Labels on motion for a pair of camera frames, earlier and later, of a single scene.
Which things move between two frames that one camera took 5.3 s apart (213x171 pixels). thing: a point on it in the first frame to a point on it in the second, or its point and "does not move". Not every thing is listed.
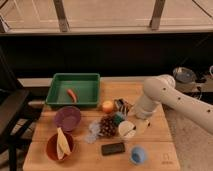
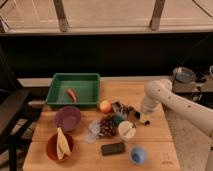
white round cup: (126, 129) does not move
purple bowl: (67, 118) does not move
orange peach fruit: (107, 107) does not move
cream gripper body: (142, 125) to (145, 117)
